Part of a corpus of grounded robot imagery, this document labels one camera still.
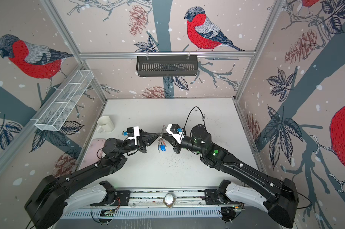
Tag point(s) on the small white dome object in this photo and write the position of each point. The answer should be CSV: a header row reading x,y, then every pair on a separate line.
x,y
169,200

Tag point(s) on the blue capped key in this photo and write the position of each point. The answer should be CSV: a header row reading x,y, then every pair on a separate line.
x,y
162,147

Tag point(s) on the pink rectangular tray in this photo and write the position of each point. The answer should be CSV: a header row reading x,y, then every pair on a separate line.
x,y
93,153

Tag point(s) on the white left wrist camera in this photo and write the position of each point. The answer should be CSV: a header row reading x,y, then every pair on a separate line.
x,y
132,134

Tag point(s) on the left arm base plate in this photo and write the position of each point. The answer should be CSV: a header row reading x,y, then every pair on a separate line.
x,y
120,198

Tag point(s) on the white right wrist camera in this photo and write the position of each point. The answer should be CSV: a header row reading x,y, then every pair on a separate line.
x,y
176,132

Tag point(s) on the white wire mesh basket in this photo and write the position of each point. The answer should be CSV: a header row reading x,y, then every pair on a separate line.
x,y
66,99

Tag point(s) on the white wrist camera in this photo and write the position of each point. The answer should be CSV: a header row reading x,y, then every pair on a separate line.
x,y
176,132
132,134

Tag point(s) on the black slotted wall basket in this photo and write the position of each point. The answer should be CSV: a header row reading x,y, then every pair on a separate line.
x,y
162,66

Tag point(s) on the white ceramic mug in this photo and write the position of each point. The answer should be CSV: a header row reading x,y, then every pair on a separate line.
x,y
105,124

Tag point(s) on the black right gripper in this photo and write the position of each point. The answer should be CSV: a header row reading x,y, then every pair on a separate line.
x,y
171,140

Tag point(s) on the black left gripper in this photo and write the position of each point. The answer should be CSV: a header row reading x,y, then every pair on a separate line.
x,y
142,141

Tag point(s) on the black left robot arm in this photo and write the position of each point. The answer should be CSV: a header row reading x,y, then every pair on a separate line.
x,y
48,201

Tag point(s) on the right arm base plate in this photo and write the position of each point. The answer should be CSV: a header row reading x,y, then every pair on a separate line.
x,y
215,197

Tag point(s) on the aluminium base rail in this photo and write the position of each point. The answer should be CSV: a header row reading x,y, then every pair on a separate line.
x,y
185,198

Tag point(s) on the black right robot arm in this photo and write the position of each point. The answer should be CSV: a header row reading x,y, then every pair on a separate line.
x,y
276,197

